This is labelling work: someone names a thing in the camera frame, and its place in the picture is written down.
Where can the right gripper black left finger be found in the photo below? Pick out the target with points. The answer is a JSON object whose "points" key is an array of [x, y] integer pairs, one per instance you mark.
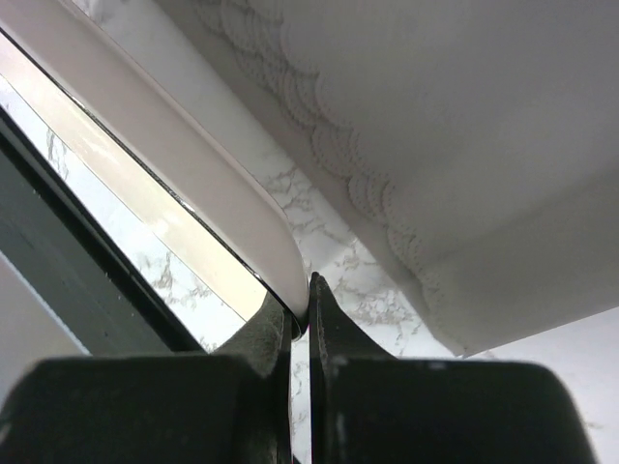
{"points": [[228, 406]]}

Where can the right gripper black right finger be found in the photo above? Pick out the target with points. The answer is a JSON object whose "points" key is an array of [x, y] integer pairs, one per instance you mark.
{"points": [[368, 406]]}

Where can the white rectangular plate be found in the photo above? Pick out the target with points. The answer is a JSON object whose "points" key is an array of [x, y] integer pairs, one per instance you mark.
{"points": [[172, 174]]}

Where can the grey placemat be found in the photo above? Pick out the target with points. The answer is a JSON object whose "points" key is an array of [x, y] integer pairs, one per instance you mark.
{"points": [[472, 145]]}

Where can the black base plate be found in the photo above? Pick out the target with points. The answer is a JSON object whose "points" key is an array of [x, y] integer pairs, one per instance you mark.
{"points": [[81, 274]]}

